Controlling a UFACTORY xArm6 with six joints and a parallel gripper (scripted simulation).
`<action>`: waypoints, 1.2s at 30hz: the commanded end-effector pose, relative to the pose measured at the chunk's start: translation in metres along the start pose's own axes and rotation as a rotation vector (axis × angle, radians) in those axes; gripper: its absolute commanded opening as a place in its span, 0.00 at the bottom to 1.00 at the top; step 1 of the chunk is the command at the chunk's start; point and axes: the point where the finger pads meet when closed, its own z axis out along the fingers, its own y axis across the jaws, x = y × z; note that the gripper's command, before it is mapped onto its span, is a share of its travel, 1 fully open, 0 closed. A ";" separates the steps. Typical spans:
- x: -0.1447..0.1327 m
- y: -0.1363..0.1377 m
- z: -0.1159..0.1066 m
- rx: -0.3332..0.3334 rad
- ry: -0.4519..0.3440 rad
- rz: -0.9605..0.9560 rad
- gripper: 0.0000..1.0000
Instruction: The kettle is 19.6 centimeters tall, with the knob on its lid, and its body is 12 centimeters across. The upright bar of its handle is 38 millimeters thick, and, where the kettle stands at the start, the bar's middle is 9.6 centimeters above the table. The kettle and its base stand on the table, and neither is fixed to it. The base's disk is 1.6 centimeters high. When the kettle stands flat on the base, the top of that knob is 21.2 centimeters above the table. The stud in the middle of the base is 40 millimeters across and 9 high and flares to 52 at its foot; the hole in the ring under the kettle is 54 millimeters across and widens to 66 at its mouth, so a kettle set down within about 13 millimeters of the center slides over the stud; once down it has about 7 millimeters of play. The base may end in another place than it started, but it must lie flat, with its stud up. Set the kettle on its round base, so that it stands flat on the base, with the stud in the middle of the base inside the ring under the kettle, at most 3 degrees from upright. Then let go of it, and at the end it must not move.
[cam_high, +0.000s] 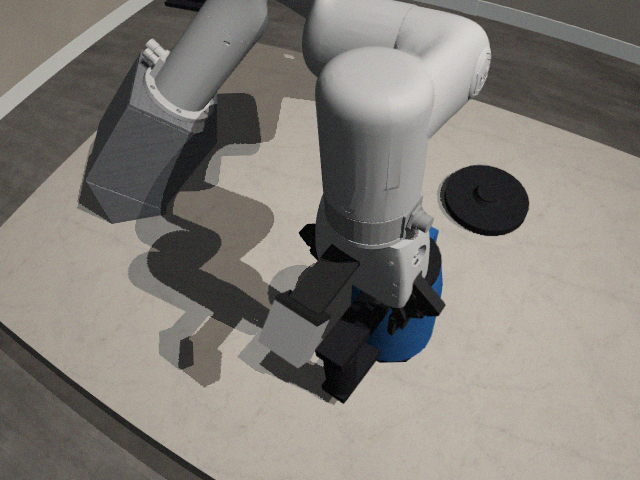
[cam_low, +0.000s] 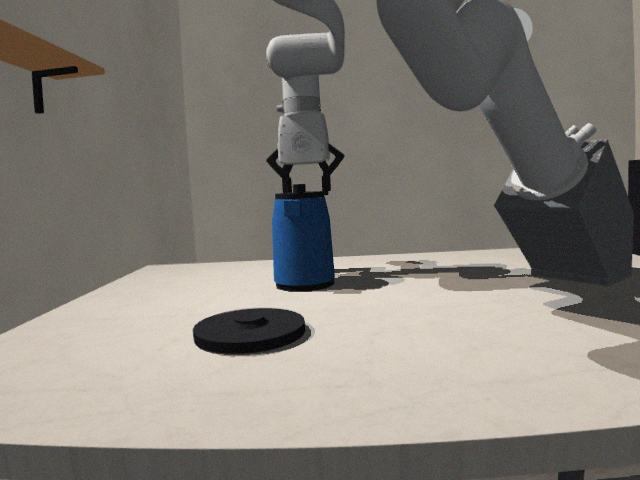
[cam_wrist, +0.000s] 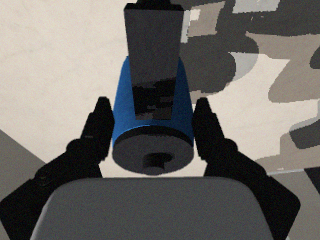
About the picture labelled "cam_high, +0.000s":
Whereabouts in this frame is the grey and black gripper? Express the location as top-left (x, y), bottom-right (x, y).
top-left (299, 195), bottom-right (446, 335)

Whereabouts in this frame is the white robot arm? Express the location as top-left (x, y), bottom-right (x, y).
top-left (143, 0), bottom-right (491, 368)

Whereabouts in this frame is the blue kettle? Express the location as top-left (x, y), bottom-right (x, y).
top-left (315, 227), bottom-right (443, 404)

